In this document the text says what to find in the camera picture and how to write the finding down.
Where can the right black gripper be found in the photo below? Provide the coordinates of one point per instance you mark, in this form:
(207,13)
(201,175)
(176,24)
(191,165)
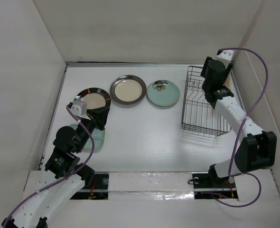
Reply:
(227,69)

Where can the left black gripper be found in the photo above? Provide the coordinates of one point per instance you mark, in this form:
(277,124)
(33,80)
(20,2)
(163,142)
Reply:
(98,115)

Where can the cream bird branch plate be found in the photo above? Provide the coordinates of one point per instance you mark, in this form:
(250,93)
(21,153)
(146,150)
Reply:
(228,82)

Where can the striped rim cream plate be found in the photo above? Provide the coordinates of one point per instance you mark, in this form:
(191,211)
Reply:
(94,98)

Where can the pale green square plate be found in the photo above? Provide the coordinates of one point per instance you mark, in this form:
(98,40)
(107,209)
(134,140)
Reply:
(97,135)

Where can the brown rim cream plate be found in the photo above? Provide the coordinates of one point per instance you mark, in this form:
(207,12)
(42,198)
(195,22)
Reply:
(128,89)

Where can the teal flower plate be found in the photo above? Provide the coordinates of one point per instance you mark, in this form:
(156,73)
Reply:
(163,93)

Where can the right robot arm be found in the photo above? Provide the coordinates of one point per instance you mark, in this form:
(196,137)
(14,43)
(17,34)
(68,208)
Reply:
(254,148)

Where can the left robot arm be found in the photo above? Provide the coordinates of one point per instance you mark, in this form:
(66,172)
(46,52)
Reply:
(63,175)

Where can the white foil tape strip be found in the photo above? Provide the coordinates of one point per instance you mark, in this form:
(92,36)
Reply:
(150,186)

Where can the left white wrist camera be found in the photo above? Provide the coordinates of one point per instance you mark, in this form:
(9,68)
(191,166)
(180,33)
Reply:
(78,108)

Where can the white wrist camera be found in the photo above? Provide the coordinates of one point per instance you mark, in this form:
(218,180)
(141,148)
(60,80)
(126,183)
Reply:
(225,55)
(78,108)

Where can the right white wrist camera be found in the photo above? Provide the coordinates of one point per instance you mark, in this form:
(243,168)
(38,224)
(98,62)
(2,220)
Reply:
(225,55)

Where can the dark wire dish rack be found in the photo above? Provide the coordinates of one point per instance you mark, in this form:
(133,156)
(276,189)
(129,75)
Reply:
(197,114)

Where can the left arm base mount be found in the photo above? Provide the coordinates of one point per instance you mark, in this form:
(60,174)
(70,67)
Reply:
(98,190)

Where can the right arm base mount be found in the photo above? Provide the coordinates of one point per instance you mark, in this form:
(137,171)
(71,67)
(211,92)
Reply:
(207,185)

